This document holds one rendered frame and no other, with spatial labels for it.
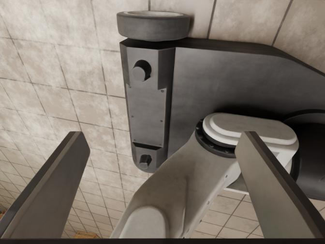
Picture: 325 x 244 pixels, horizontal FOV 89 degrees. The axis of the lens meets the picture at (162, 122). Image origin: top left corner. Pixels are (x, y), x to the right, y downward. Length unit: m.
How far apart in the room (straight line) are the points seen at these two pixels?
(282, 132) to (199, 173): 0.21
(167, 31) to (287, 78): 0.32
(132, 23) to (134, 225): 0.40
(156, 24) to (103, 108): 0.54
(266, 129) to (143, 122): 0.35
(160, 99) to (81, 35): 0.42
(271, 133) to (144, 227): 0.32
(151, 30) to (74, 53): 0.45
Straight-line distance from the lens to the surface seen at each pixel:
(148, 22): 0.44
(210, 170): 0.36
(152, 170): 0.74
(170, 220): 0.26
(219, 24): 0.62
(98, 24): 0.72
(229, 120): 0.43
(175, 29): 0.46
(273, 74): 0.51
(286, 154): 0.43
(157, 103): 0.51
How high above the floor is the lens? 0.62
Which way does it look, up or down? 51 degrees down
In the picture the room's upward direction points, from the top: 160 degrees counter-clockwise
